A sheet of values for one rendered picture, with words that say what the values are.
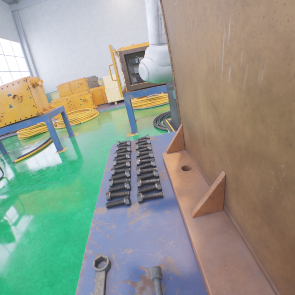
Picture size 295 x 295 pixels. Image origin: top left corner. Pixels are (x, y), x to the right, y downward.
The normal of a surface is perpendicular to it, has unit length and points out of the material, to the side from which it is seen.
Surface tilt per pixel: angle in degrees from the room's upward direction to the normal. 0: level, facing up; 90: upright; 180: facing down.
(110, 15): 90
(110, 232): 0
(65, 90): 90
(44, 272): 0
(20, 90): 90
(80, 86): 90
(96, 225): 0
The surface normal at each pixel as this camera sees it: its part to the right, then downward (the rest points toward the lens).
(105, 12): 0.11, 0.40
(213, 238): -0.19, -0.89
